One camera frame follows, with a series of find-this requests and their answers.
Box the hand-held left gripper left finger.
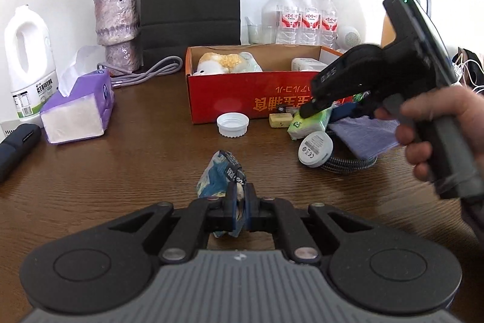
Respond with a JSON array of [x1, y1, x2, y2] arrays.
[[109, 182, 240, 264]]

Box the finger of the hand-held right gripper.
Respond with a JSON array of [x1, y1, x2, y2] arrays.
[[299, 57, 354, 119], [333, 96, 379, 121]]

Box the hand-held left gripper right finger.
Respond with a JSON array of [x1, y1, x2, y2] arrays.
[[245, 184, 373, 264]]

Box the purple cloth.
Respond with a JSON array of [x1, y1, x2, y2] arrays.
[[328, 117, 401, 161]]

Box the blue snack packet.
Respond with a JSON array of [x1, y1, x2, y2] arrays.
[[196, 150, 249, 238]]

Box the green tissue pack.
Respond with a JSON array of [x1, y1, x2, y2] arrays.
[[286, 104, 334, 141]]

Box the yellow rectangular block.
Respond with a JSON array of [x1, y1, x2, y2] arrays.
[[269, 113, 294, 128]]

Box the red cardboard box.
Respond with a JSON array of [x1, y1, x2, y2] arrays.
[[185, 45, 364, 125]]

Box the person's right hand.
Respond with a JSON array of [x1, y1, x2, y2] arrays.
[[374, 84, 484, 182]]

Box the white wipes pack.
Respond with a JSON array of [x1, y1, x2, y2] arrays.
[[291, 57, 330, 72]]

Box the yellow thermos jug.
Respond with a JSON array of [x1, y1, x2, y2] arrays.
[[380, 0, 434, 48]]

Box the white robot figure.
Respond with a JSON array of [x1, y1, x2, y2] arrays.
[[338, 25, 362, 52]]

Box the red label water bottle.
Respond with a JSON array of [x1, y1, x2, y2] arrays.
[[299, 0, 322, 46], [319, 0, 340, 48], [276, 0, 302, 45]]

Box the white round device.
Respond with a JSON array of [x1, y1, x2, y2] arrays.
[[297, 131, 334, 168]]

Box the white bottle cap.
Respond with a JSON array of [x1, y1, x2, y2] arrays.
[[216, 112, 250, 138]]

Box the glass cup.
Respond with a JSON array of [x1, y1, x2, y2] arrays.
[[247, 22, 273, 45]]

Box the unlabelled clear water bottle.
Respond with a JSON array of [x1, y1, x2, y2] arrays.
[[261, 0, 283, 44]]

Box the plush toy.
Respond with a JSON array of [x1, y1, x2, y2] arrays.
[[191, 52, 243, 76]]

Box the black paper bag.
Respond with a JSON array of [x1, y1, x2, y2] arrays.
[[139, 0, 243, 71]]

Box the purple tissue pack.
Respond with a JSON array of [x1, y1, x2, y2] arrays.
[[39, 46, 116, 146]]

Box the purple ceramic vase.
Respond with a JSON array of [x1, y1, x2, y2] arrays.
[[93, 0, 139, 76]]

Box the dark blue pouch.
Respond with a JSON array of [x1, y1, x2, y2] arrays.
[[0, 124, 42, 184]]

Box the white milk jug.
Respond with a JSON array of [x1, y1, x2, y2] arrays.
[[5, 5, 58, 124]]

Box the white card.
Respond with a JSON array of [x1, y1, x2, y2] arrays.
[[0, 120, 20, 137]]

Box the black white braided cable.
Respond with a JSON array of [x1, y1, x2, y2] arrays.
[[321, 129, 379, 174]]

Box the white cables bundle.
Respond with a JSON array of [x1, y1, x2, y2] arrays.
[[451, 47, 484, 94]]

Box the grey cable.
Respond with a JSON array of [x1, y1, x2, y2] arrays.
[[96, 56, 184, 89]]

